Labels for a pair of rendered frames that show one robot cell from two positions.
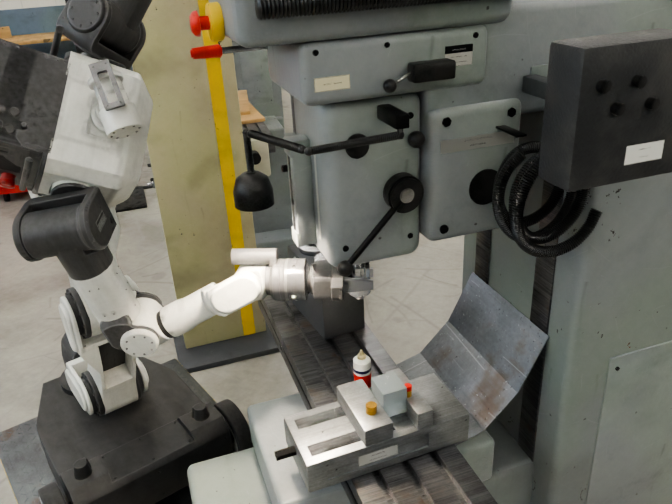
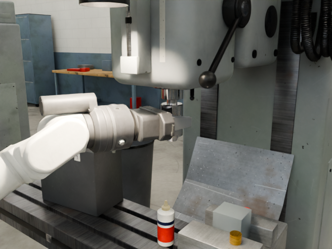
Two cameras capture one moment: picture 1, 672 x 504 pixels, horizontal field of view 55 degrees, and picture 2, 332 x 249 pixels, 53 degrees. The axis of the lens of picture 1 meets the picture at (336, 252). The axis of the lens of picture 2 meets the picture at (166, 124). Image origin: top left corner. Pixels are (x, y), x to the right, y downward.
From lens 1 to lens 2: 0.86 m
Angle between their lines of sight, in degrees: 35
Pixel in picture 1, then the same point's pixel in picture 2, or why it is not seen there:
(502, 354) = (254, 183)
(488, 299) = (222, 149)
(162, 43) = not seen: outside the picture
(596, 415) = (321, 210)
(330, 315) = (101, 190)
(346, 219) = (200, 28)
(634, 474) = not seen: outside the picture
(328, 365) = (117, 234)
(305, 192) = (145, 8)
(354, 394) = (202, 233)
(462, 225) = (260, 54)
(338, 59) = not seen: outside the picture
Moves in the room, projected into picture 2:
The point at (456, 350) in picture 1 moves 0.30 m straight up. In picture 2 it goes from (206, 196) to (209, 100)
